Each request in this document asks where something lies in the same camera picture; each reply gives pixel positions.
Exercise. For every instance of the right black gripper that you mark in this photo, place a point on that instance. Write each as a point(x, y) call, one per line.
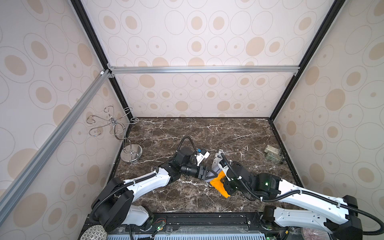
point(227, 180)

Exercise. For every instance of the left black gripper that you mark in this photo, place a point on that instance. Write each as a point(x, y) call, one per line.
point(201, 172)

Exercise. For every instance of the orange cleaning cloth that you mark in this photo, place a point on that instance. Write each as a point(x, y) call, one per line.
point(218, 185)

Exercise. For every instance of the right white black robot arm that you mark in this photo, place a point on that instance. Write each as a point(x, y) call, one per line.
point(289, 205)

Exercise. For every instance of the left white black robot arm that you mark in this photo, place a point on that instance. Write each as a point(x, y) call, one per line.
point(113, 206)

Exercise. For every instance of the green clear box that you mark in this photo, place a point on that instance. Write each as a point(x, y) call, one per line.
point(273, 154)

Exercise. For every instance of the chrome hook stand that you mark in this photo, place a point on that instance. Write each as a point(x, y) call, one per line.
point(131, 153)

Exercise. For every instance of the pink ribbed round object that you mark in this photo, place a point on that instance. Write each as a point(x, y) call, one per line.
point(312, 234)

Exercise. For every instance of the patterned round object left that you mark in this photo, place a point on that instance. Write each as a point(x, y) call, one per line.
point(96, 232)

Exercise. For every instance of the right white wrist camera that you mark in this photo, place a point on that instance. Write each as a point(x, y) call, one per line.
point(224, 166)

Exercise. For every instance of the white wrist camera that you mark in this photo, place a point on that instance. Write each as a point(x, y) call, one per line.
point(201, 155)
point(224, 166)

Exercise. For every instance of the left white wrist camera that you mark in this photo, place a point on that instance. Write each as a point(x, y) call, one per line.
point(201, 155)

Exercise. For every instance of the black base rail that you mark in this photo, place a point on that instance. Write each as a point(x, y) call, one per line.
point(198, 226)

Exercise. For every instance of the horizontal aluminium frame bar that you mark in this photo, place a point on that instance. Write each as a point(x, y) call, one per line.
point(203, 70)

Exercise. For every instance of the diagonal aluminium frame bar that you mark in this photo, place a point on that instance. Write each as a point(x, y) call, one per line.
point(20, 185)

